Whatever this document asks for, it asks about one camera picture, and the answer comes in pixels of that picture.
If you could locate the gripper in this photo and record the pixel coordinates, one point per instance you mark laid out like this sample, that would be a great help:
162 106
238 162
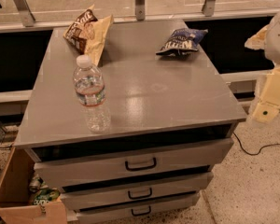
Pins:
278 37

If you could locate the brown chip bag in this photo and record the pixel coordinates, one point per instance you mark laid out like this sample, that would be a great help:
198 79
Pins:
87 34

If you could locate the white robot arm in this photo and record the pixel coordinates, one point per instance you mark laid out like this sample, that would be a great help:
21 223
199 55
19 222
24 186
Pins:
271 50

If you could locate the blue chip bag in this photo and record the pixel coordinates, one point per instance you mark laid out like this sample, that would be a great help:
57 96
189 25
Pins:
182 42

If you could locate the clear plastic water bottle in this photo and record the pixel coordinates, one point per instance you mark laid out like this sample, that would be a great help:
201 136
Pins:
89 86

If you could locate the top grey drawer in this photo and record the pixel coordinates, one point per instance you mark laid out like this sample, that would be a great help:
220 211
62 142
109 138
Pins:
147 161

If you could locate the grey drawer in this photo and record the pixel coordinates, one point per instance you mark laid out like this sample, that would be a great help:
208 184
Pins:
134 192
138 209
147 161

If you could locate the grey drawer cabinet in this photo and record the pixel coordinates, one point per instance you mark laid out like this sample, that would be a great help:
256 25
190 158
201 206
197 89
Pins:
153 102

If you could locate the middle grey drawer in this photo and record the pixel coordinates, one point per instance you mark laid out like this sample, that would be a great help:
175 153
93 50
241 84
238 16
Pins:
134 192

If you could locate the bottom grey drawer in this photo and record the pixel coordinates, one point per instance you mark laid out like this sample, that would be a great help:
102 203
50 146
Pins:
138 209

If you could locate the green snack package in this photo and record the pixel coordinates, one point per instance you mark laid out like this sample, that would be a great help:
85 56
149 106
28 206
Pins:
45 196

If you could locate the metal can in box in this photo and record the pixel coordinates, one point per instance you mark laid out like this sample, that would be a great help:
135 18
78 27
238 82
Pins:
35 183

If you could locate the cardboard box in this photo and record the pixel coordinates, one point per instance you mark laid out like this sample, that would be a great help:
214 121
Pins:
15 197

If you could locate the right metal rail bracket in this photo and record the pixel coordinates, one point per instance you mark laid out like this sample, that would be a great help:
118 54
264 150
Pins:
208 7

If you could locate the metal rail bracket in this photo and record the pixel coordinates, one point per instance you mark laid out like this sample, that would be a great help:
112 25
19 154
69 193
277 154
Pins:
26 16
140 9
208 7

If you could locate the middle metal rail bracket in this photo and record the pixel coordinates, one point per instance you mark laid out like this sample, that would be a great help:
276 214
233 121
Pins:
140 9

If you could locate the left metal rail bracket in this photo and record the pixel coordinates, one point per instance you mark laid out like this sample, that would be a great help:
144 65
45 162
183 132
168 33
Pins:
26 16

